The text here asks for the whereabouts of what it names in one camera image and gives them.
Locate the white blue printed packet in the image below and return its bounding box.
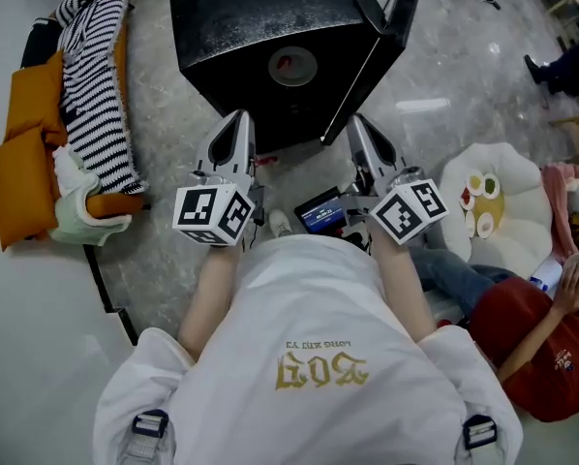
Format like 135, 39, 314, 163
529, 259, 564, 290

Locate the white round pouf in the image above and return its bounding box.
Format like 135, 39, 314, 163
439, 141, 555, 280

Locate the black white striped blanket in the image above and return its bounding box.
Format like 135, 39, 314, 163
54, 0, 150, 196

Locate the orange cushion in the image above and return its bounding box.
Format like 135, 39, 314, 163
6, 50, 68, 144
0, 123, 61, 252

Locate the cluster of small food dishes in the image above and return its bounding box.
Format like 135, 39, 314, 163
458, 171, 502, 239

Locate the orange sofa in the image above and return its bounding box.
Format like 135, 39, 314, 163
1, 0, 148, 252

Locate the black screen device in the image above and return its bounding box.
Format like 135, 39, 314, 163
293, 186, 349, 235

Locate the person's white shirt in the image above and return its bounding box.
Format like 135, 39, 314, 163
91, 233, 526, 465

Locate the white round plate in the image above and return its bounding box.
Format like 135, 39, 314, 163
267, 46, 319, 86

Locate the grey strap blue buckle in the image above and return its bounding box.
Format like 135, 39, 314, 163
119, 408, 174, 465
456, 413, 506, 465

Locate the person's right forearm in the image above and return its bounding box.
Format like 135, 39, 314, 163
366, 220, 439, 343

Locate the yellow round tray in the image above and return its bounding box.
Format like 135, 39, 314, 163
471, 191, 506, 222

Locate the pink armchair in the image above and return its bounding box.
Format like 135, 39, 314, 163
540, 162, 579, 261

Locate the black cable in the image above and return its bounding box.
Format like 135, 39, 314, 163
240, 186, 267, 251

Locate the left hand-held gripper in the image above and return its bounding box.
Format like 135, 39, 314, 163
172, 109, 266, 247

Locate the pale green white blanket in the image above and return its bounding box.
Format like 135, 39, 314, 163
46, 143, 134, 247

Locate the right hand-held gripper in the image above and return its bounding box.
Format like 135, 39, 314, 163
340, 112, 449, 246

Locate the person's left white shoe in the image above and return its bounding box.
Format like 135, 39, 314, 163
268, 209, 293, 239

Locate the person's left forearm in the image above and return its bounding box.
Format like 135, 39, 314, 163
177, 244, 242, 362

